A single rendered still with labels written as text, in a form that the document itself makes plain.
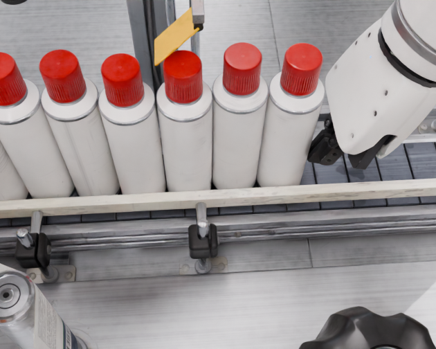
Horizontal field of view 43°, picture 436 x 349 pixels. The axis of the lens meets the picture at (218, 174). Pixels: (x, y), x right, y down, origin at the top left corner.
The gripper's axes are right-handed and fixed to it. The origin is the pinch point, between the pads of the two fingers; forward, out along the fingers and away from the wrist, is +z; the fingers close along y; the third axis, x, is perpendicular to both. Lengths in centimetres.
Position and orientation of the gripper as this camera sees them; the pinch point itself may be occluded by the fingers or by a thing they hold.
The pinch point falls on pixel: (327, 147)
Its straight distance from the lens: 61.0
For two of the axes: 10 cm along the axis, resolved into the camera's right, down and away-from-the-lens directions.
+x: 9.3, 1.3, 3.4
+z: -3.5, 5.1, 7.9
